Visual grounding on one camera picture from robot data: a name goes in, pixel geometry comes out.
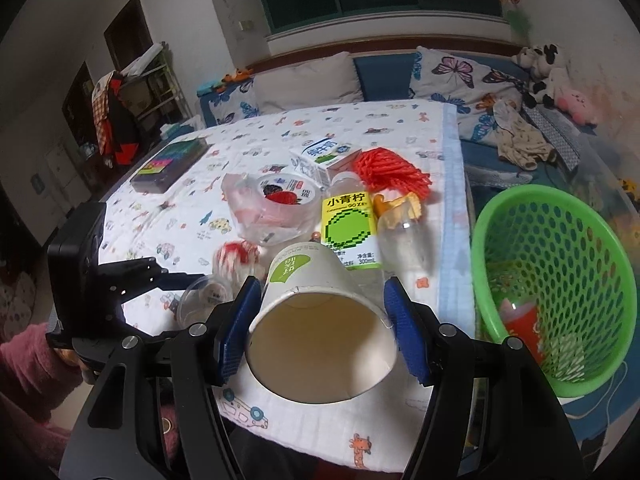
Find blue bed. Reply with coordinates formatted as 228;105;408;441
196;50;606;196

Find orange plush toy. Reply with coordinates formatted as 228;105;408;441
222;67;254;87

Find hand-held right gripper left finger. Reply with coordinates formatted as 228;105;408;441
59;276;263;480

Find round fruit print lid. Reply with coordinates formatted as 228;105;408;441
255;172;321;209

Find beige cushion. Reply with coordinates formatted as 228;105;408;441
252;51;363;114

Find white cable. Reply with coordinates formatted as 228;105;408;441
564;360;632;422

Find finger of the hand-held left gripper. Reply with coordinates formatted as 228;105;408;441
114;302;168;345
99;256;209;307

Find blue white patterned cloth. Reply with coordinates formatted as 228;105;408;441
522;107;584;172

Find small butterfly print pillow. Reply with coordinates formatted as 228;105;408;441
207;77;262;126

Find blue white milk carton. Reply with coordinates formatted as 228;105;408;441
290;136;363;188

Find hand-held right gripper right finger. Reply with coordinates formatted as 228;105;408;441
384;278;608;480

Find lime drink bottle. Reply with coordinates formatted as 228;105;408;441
320;191;383;271

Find small clear plastic cup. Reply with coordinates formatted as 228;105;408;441
177;275;234;327

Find white paper cup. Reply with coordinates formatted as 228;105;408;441
247;242;399;403

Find person's left forearm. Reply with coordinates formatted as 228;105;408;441
0;322;182;480

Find orange checked clothes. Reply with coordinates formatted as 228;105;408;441
91;72;142;167

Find clear plastic bag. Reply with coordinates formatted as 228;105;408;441
221;172;321;247

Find pink plush toy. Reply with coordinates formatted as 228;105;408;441
556;85;600;127

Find printed white blanket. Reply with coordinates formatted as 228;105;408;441
97;99;476;471

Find small white plastic bottle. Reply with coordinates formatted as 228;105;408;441
327;171;362;199

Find beige crumpled clothes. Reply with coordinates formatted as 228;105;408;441
492;99;559;171

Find clear bottle orange cap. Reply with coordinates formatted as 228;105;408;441
372;192;432;281

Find dark wooden door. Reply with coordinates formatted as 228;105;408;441
103;0;154;75

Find black colourful box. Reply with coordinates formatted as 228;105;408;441
130;139;209;194

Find large butterfly print pillow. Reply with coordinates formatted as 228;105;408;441
412;46;532;142

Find blue backrest cushion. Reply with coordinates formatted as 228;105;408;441
352;52;418;102

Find metal shelf rack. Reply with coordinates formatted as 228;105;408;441
117;42;197;127

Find clear plastic storage box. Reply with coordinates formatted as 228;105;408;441
570;132;640;243

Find green plastic basket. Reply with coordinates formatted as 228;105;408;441
470;184;632;397

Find red mesh bag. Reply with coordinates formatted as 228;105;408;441
350;147;432;202

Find black white cow plush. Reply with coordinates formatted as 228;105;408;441
512;42;572;109

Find red white crumpled wrapper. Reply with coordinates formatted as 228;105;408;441
215;241;261;282

